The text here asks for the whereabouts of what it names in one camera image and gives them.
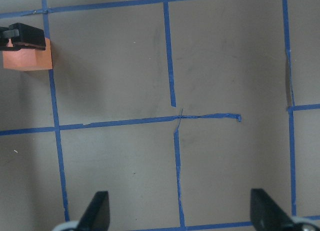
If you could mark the orange foam cube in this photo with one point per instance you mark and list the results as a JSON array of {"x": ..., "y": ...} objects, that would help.
[{"x": 29, "y": 59}]

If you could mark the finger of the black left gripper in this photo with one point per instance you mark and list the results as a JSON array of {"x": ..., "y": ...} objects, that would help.
[{"x": 19, "y": 36}]

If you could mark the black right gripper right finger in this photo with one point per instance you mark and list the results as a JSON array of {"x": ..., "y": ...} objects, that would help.
[{"x": 266, "y": 215}]

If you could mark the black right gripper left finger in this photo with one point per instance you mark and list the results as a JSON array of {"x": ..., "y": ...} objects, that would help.
[{"x": 95, "y": 218}]

